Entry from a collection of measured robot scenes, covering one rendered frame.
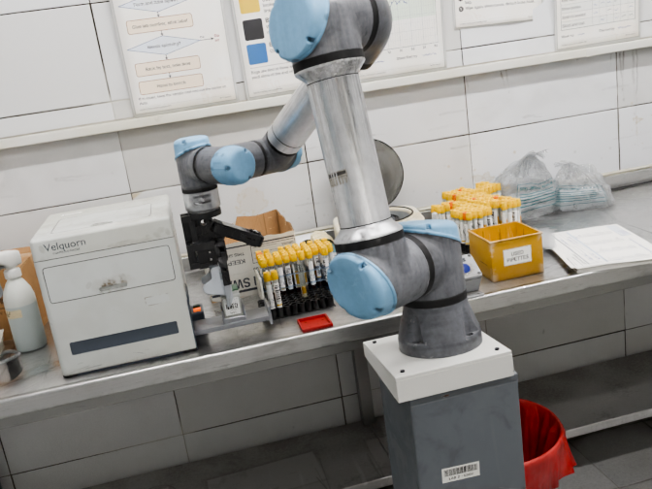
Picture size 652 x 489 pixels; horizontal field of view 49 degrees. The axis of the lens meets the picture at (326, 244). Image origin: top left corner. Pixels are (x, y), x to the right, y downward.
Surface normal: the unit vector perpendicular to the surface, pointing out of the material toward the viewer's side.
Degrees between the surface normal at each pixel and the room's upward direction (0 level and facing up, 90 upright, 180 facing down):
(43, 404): 90
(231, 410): 90
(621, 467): 0
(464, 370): 90
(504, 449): 90
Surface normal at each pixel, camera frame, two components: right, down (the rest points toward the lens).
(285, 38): -0.73, 0.11
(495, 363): 0.22, 0.23
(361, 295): -0.67, 0.37
